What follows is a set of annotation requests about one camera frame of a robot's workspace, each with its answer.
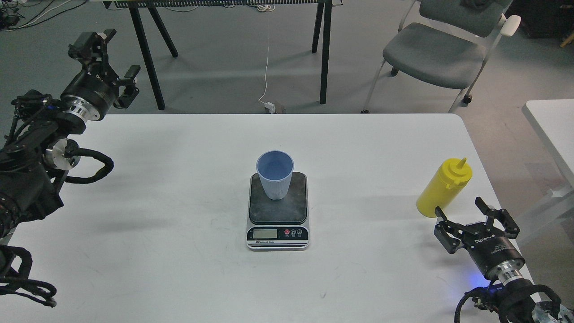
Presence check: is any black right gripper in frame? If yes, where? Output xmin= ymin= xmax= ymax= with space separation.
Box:
xmin=433 ymin=197 xmax=525 ymax=286

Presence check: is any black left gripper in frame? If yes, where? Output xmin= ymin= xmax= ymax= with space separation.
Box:
xmin=60 ymin=29 xmax=141 ymax=122

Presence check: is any yellow squeeze seasoning bottle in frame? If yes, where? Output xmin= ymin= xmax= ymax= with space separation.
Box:
xmin=416 ymin=158 xmax=472 ymax=218

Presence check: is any blue ribbed plastic cup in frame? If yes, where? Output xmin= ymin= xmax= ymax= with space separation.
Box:
xmin=256 ymin=150 xmax=295 ymax=200

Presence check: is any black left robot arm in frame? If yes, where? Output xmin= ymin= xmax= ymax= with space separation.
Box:
xmin=0 ymin=29 xmax=141 ymax=307

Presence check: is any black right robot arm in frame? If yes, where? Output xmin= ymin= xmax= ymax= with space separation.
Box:
xmin=433 ymin=197 xmax=573 ymax=323

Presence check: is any digital kitchen scale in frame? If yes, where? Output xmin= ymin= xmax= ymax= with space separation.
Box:
xmin=246 ymin=172 xmax=310 ymax=251

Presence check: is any white side table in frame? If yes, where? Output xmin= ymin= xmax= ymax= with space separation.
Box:
xmin=516 ymin=99 xmax=574 ymax=243

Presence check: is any white power adapter on floor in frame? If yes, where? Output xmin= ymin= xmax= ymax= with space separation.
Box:
xmin=263 ymin=101 xmax=286 ymax=114

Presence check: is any grey office chair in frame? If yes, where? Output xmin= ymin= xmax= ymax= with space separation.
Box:
xmin=382 ymin=0 xmax=521 ymax=113

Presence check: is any black legged background table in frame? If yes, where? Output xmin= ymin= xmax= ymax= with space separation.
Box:
xmin=96 ymin=0 xmax=343 ymax=112

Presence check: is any floor cables top left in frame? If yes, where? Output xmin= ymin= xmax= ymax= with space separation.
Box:
xmin=0 ymin=0 xmax=86 ymax=31

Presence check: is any white hanging cable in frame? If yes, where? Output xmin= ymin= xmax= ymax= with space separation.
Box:
xmin=259 ymin=4 xmax=272 ymax=105

